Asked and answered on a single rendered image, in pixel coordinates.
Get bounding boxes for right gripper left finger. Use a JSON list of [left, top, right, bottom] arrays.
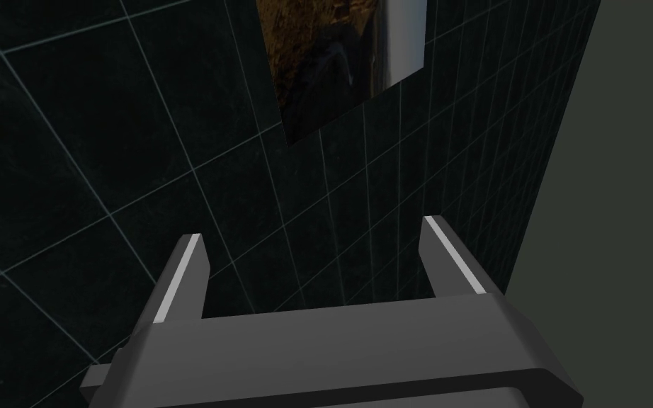
[[139, 232, 211, 327]]

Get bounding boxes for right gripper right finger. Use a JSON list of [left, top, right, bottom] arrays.
[[418, 215, 501, 300]]

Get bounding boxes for brown and blue wall picture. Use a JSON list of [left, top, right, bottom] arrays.
[[255, 0, 428, 148]]

